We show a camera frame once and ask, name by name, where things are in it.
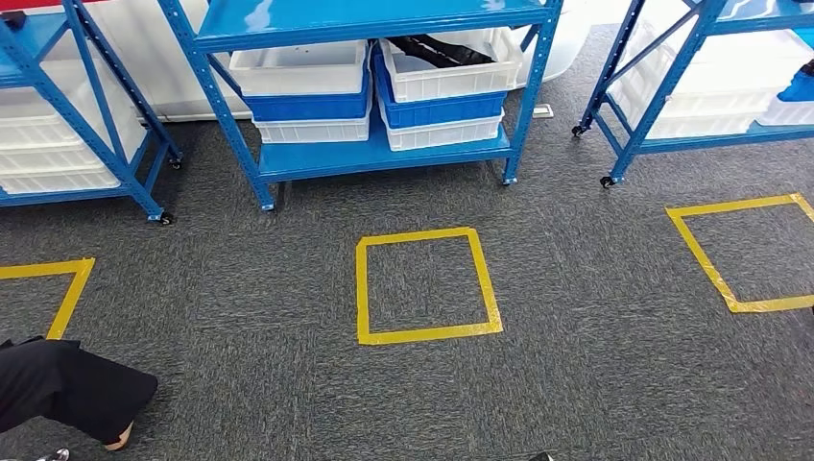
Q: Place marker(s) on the blue metal shelf rack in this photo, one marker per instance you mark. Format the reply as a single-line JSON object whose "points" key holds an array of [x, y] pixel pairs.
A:
{"points": [[699, 140], [381, 156], [63, 194]]}

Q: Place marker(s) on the black part in crate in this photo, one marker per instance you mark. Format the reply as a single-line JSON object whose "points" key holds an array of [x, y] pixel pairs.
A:
{"points": [[807, 67]]}

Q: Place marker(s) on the yellow floor tape square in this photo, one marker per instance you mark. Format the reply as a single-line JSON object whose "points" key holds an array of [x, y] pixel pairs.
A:
{"points": [[420, 236], [693, 245]]}

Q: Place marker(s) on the white floor socket cover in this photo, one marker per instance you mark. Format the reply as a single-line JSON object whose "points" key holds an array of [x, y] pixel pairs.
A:
{"points": [[544, 112]]}

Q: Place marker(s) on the black parts in crate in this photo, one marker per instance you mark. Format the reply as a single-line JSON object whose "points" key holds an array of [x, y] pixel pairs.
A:
{"points": [[445, 52]]}

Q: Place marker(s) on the person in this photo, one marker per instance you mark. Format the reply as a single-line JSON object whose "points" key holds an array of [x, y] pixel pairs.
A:
{"points": [[63, 388]]}

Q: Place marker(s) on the chrome chair base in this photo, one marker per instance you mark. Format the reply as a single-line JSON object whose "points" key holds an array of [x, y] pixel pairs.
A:
{"points": [[58, 454]]}

